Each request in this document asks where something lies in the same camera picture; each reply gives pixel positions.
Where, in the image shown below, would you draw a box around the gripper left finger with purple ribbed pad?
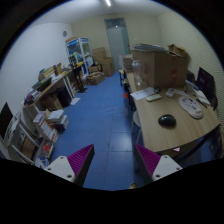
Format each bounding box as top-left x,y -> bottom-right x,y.
43,143 -> 96,187

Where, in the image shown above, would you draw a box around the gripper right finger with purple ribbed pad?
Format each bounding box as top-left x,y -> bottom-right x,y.
134,143 -> 183,184

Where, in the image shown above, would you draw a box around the black computer mouse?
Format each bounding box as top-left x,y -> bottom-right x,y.
158,114 -> 176,127

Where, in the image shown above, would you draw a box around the white patterned oval mouse pad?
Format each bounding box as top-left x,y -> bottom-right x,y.
179,96 -> 203,119

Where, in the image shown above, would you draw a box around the pink sticky note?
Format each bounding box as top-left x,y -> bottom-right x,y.
173,147 -> 181,152

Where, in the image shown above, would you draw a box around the white shelf with books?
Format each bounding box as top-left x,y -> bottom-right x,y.
0,114 -> 58,167

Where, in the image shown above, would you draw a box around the white remote control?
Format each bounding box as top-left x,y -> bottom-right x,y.
146,94 -> 162,102

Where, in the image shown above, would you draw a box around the white paper sheet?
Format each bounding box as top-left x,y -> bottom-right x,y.
131,87 -> 154,100

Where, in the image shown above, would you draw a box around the white calculator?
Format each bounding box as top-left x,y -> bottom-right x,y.
165,88 -> 175,97

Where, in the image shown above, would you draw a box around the wooden side desk left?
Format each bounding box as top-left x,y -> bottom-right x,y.
23,74 -> 75,117

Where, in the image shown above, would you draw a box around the open cardboard box on floor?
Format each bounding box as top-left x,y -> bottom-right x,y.
86,72 -> 105,85

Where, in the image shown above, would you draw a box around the black monitor at left edge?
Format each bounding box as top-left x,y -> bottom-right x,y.
0,103 -> 13,138

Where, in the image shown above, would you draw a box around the large cardboard box on desk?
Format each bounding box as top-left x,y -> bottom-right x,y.
132,50 -> 187,88

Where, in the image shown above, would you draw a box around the clear plastic container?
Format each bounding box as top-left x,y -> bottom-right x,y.
132,60 -> 143,86

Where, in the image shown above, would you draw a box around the black laptop screen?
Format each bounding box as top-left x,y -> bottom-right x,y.
196,68 -> 215,101

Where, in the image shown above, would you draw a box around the stacked cardboard boxes by door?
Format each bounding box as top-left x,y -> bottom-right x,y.
92,47 -> 115,77

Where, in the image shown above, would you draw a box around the glass display cabinet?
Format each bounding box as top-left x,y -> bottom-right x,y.
66,37 -> 94,76

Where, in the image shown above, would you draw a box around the small open cardboard box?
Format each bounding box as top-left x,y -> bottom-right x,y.
168,44 -> 186,57

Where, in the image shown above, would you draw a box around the grey door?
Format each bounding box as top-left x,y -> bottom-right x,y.
105,18 -> 130,70

